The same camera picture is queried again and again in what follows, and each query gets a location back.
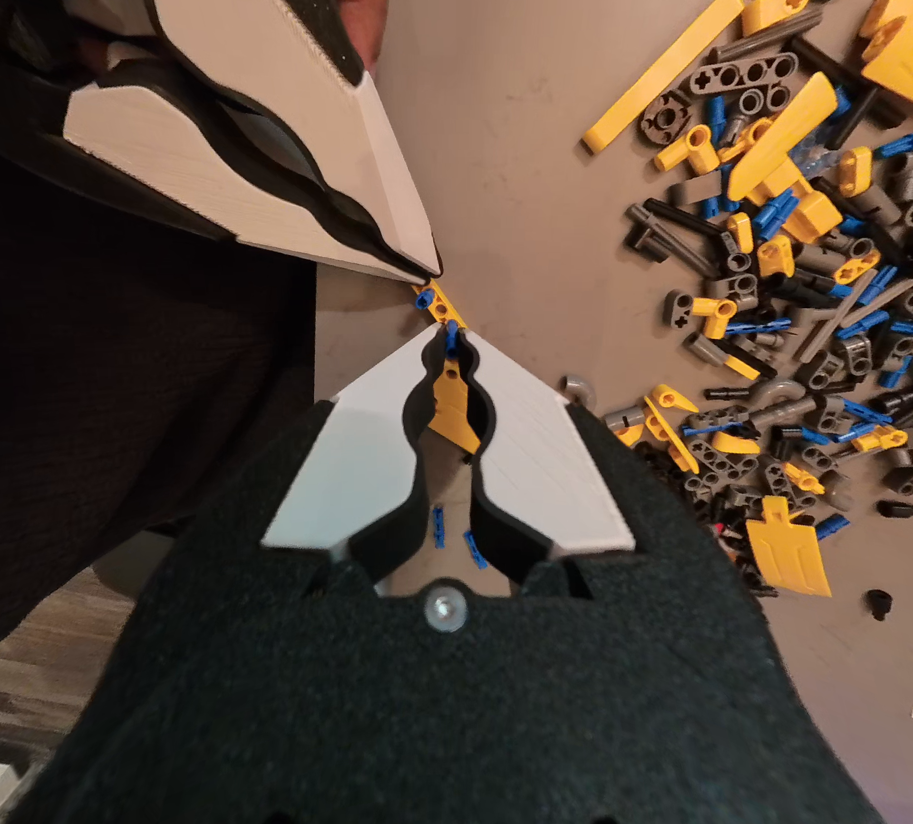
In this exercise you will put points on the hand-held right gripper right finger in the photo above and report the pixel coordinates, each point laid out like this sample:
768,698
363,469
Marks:
549,474

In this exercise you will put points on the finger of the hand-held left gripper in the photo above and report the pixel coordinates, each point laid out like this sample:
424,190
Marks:
178,160
242,17

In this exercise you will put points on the small black toy connector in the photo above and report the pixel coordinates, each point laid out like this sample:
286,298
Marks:
879,604

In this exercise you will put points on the pile of mixed toy pieces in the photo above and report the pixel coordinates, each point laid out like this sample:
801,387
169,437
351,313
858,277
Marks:
784,232

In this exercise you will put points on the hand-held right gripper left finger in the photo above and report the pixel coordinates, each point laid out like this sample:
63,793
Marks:
342,474

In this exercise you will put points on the heap of small red black parts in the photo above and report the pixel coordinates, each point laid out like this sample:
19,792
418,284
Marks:
731,542

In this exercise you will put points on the small yellow toy assembly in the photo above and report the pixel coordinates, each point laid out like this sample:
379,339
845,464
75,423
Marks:
453,410

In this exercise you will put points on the yellow toy beam with holes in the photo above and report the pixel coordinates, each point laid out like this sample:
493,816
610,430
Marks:
442,307

